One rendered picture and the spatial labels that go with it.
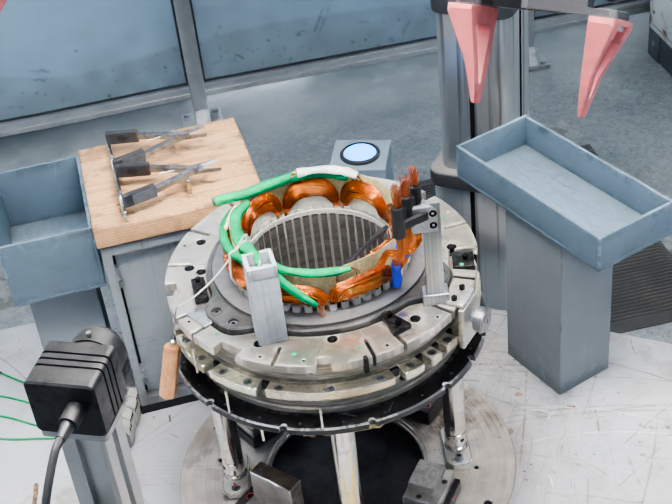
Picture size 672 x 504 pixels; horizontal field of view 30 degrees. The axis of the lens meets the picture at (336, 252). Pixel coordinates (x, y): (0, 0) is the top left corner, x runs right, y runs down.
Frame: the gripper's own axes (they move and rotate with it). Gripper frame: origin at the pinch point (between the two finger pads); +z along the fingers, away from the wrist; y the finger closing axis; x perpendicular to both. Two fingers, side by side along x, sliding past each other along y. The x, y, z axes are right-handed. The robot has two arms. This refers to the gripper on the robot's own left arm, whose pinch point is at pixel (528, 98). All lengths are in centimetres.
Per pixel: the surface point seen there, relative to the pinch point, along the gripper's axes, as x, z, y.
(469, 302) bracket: 20.2, 20.9, -8.3
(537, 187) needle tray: 50, 12, -11
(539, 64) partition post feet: 283, 2, -72
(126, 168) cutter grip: 31, 16, -55
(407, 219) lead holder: 11.8, 12.6, -12.6
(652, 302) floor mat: 193, 51, -15
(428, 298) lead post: 18.2, 20.8, -11.7
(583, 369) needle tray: 57, 34, -3
